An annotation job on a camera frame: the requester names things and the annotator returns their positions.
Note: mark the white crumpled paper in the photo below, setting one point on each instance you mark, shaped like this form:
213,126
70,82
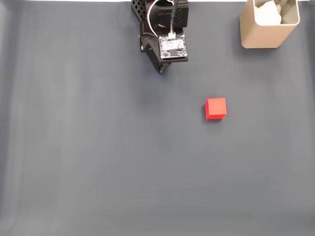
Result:
268,13

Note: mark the red cube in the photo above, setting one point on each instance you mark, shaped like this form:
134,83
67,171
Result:
216,108

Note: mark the grey table mat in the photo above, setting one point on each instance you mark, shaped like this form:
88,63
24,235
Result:
123,159

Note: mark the beige box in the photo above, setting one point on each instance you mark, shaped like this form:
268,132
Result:
261,37

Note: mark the camera circuit board module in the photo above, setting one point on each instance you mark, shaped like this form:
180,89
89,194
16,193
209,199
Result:
173,46

